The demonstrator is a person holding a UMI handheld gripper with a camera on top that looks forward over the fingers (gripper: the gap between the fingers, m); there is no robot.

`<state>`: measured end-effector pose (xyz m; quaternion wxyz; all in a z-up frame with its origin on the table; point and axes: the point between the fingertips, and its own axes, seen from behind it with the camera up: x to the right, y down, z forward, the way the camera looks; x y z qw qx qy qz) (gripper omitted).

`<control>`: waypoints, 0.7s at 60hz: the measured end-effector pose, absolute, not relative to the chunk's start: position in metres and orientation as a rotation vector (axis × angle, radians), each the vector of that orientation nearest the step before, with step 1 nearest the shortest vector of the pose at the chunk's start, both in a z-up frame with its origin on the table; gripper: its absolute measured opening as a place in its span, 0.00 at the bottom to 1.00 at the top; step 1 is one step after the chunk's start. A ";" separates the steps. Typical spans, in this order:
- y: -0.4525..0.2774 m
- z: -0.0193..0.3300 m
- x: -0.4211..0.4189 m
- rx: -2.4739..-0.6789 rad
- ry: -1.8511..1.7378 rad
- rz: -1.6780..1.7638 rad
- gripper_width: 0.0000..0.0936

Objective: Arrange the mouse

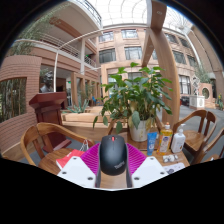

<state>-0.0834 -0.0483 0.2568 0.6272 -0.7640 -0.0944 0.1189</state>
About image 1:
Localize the yellow dish soap bottle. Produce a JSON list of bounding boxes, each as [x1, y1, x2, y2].
[[156, 121, 174, 156]]

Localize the spiky green agave plant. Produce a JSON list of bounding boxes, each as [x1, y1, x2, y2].
[[66, 99, 90, 114]]

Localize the dark bust statue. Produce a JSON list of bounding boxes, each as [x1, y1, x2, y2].
[[39, 69, 55, 94]]

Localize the dark red wooden lectern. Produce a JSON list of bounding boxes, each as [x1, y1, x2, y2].
[[28, 91, 73, 153]]

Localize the white stone statue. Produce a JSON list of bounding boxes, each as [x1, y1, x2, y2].
[[189, 75, 206, 109]]

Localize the long wooden planter box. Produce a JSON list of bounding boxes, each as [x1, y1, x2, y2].
[[61, 105, 129, 133]]

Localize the wooden armchair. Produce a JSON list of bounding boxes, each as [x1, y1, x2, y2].
[[19, 122, 95, 176], [173, 109, 218, 164], [199, 128, 224, 163]]

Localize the blue squeeze tube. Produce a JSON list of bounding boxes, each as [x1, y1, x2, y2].
[[146, 131, 158, 157]]

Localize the red and white packet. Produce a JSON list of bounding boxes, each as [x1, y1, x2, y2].
[[55, 148, 86, 170]]

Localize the clear plastic bag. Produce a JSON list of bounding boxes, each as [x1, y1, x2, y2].
[[162, 153, 179, 164]]

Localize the key bunch with cord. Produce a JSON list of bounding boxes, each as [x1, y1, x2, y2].
[[78, 139, 90, 153]]

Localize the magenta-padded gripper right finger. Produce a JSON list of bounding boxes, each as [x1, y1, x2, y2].
[[124, 142, 170, 189]]

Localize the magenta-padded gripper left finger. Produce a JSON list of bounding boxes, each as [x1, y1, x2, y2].
[[56, 142, 103, 189]]

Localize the leafy plant in white pot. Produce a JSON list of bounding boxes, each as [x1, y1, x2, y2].
[[92, 62, 174, 143]]

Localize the yellow flowering plant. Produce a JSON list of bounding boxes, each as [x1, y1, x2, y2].
[[216, 94, 224, 111]]

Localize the white pump bottle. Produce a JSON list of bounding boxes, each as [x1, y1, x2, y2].
[[170, 123, 187, 154]]

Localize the wooden pillar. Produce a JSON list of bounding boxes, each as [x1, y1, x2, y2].
[[141, 0, 181, 126]]

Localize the black computer mouse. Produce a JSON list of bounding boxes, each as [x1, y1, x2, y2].
[[98, 134, 129, 177]]

